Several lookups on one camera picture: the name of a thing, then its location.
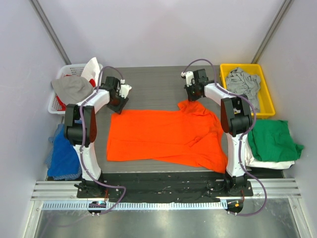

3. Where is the orange t shirt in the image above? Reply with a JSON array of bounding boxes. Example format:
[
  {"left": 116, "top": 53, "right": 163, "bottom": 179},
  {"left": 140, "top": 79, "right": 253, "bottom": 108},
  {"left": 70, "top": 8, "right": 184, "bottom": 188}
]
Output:
[{"left": 106, "top": 100, "right": 228, "bottom": 173}]

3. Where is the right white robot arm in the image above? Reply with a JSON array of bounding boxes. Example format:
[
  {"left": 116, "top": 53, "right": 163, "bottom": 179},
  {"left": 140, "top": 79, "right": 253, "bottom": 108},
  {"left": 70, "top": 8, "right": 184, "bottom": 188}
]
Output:
[{"left": 181, "top": 69, "right": 253, "bottom": 196}]

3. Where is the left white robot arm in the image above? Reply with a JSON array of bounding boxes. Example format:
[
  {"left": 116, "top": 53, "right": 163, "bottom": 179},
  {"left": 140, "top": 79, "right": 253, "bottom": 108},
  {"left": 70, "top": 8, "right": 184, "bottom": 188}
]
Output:
[{"left": 64, "top": 76, "right": 132, "bottom": 198}]

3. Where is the white cloth in basket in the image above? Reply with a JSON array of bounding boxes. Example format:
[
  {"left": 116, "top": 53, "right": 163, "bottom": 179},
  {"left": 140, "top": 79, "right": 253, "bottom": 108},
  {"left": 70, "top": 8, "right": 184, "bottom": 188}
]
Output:
[{"left": 81, "top": 57, "right": 103, "bottom": 86}]

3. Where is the grey shirt in yellow bin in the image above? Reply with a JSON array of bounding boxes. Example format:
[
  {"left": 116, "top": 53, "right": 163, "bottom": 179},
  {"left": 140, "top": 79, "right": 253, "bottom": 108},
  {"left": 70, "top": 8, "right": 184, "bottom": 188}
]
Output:
[{"left": 225, "top": 67, "right": 261, "bottom": 112}]

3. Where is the beige grey shirt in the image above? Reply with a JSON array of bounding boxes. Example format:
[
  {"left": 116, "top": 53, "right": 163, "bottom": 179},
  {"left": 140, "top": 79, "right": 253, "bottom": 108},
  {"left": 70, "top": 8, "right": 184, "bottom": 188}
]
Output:
[{"left": 51, "top": 75, "right": 94, "bottom": 105}]

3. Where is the white plastic basket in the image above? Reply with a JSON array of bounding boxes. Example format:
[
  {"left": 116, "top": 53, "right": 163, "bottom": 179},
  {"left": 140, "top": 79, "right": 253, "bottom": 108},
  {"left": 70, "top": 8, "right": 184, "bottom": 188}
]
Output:
[{"left": 48, "top": 60, "right": 103, "bottom": 115}]

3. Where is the red cloth in basket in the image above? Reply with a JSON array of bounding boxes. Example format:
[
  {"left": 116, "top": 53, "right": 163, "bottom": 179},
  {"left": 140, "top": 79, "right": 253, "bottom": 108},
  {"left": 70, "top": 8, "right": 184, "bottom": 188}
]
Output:
[{"left": 56, "top": 95, "right": 66, "bottom": 111}]

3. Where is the blue white checkered cloth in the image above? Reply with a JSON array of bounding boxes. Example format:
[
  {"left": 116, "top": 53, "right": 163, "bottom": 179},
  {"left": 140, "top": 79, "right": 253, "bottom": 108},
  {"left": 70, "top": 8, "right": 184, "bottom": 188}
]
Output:
[{"left": 44, "top": 122, "right": 82, "bottom": 181}]

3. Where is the yellow plastic bin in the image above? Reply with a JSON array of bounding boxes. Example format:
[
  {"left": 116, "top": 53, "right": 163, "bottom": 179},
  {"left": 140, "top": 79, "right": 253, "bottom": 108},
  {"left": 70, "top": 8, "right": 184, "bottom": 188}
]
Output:
[{"left": 219, "top": 63, "right": 275, "bottom": 119}]

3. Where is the white folded t shirt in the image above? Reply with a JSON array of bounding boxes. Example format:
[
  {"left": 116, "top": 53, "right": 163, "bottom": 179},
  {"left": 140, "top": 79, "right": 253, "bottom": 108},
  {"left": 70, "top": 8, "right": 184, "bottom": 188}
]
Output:
[{"left": 245, "top": 143, "right": 295, "bottom": 170}]

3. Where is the green folded t shirt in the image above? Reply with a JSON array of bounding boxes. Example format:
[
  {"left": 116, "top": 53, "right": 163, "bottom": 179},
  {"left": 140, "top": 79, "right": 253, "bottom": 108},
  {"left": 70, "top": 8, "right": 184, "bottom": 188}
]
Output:
[{"left": 248, "top": 119, "right": 304, "bottom": 162}]

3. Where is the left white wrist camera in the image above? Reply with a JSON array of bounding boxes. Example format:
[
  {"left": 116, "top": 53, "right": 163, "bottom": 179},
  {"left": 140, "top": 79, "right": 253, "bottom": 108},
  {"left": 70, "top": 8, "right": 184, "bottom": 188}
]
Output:
[{"left": 119, "top": 79, "right": 132, "bottom": 99}]

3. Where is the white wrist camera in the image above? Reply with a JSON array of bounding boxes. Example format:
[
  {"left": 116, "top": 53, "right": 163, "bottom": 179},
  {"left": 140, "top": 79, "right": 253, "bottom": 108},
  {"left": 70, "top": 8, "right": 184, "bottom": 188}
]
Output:
[
  {"left": 119, "top": 79, "right": 132, "bottom": 99},
  {"left": 181, "top": 71, "right": 196, "bottom": 87}
]

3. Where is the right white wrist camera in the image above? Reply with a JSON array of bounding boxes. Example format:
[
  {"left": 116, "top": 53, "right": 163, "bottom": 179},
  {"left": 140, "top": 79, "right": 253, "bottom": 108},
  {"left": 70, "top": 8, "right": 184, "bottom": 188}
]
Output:
[{"left": 181, "top": 71, "right": 196, "bottom": 87}]

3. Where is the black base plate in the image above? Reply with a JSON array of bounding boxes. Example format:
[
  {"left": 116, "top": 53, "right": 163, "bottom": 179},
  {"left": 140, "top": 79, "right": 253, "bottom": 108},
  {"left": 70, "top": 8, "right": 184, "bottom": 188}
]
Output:
[{"left": 77, "top": 172, "right": 253, "bottom": 203}]

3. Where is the aluminium rail frame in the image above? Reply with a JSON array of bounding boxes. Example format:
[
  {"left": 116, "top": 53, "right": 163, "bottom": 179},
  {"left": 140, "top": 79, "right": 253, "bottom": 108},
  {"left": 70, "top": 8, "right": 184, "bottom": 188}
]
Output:
[{"left": 24, "top": 173, "right": 312, "bottom": 238}]

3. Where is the right corner metal post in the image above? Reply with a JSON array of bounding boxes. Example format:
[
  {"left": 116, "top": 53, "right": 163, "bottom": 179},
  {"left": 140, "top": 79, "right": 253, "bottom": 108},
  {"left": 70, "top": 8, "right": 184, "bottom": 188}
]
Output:
[{"left": 251, "top": 0, "right": 294, "bottom": 64}]

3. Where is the corner metal post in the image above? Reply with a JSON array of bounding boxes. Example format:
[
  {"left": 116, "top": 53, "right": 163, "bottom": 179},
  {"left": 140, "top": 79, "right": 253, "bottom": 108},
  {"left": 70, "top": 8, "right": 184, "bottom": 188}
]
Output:
[
  {"left": 29, "top": 0, "right": 71, "bottom": 65},
  {"left": 251, "top": 0, "right": 294, "bottom": 64}
]

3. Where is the left corner metal post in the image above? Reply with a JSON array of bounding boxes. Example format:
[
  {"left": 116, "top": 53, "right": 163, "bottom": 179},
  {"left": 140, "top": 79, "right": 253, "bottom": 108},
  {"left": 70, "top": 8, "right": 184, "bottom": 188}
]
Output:
[{"left": 29, "top": 0, "right": 71, "bottom": 65}]

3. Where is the slotted cable duct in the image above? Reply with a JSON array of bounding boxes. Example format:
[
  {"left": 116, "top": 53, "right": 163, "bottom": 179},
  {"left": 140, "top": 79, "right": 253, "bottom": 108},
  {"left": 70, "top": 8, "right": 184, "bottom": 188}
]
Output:
[{"left": 42, "top": 200, "right": 227, "bottom": 211}]

